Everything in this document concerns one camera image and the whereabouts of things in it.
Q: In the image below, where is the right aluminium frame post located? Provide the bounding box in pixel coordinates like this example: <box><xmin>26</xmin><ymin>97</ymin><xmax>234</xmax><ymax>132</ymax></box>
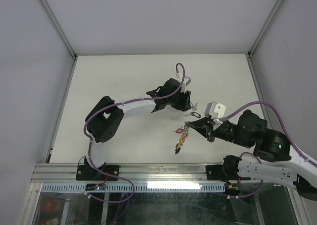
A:
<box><xmin>248</xmin><ymin>0</ymin><xmax>292</xmax><ymax>59</ymax></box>

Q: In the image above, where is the slotted white cable duct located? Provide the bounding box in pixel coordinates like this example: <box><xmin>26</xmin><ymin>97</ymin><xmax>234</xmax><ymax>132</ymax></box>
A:
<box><xmin>42</xmin><ymin>180</ymin><xmax>225</xmax><ymax>193</ymax></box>

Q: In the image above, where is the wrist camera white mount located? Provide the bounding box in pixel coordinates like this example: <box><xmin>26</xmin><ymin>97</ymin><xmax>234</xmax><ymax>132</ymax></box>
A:
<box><xmin>176</xmin><ymin>73</ymin><xmax>191</xmax><ymax>93</ymax></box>
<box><xmin>204</xmin><ymin>102</ymin><xmax>226</xmax><ymax>124</ymax></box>

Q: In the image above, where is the aluminium mounting rail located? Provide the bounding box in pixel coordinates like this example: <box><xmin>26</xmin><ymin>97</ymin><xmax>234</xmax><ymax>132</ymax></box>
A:
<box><xmin>32</xmin><ymin>162</ymin><xmax>223</xmax><ymax>184</ymax></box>

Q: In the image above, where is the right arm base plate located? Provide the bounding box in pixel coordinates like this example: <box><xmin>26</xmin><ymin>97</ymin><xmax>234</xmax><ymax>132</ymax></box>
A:
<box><xmin>205</xmin><ymin>165</ymin><xmax>226</xmax><ymax>181</ymax></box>

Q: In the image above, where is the large keyring with yellow grip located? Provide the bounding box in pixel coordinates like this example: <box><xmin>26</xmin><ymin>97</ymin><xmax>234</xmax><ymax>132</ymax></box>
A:
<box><xmin>175</xmin><ymin>121</ymin><xmax>190</xmax><ymax>155</ymax></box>

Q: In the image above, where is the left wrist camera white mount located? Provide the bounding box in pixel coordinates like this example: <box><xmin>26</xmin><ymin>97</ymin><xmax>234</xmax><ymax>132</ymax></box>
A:
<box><xmin>176</xmin><ymin>73</ymin><xmax>191</xmax><ymax>93</ymax></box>

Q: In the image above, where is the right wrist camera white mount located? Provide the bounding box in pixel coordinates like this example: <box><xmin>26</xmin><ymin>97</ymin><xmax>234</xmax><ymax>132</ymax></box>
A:
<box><xmin>204</xmin><ymin>102</ymin><xmax>226</xmax><ymax>124</ymax></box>

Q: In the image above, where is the aluminium frame post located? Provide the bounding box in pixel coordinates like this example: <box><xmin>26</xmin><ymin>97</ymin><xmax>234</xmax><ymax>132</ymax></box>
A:
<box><xmin>32</xmin><ymin>0</ymin><xmax>78</xmax><ymax>59</ymax></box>
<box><xmin>248</xmin><ymin>0</ymin><xmax>292</xmax><ymax>59</ymax></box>

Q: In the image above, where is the left aluminium frame post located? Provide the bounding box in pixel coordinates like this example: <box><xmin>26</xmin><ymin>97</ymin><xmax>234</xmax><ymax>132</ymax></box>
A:
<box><xmin>32</xmin><ymin>0</ymin><xmax>78</xmax><ymax>59</ymax></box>

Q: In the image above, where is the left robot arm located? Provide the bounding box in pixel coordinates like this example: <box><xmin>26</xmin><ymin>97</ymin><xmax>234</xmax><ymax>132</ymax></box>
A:
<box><xmin>76</xmin><ymin>78</ymin><xmax>191</xmax><ymax>181</ymax></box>

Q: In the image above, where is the key with blue tag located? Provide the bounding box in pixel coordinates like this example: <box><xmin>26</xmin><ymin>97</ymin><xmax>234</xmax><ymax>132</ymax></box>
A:
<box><xmin>190</xmin><ymin>101</ymin><xmax>198</xmax><ymax>112</ymax></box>

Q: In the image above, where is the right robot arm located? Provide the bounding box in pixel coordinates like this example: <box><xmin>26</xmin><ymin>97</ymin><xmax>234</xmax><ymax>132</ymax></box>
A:
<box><xmin>187</xmin><ymin>110</ymin><xmax>317</xmax><ymax>201</ymax></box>

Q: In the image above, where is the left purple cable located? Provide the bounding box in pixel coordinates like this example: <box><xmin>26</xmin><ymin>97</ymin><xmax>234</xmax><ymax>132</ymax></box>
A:
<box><xmin>83</xmin><ymin>62</ymin><xmax>187</xmax><ymax>171</ymax></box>

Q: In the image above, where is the key with black tag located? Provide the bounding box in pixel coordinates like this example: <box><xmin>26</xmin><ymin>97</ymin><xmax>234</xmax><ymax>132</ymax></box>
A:
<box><xmin>186</xmin><ymin>111</ymin><xmax>202</xmax><ymax>118</ymax></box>

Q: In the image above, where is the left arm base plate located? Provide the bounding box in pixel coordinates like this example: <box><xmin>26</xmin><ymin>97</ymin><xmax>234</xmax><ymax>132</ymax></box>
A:
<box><xmin>75</xmin><ymin>162</ymin><xmax>121</xmax><ymax>181</ymax></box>

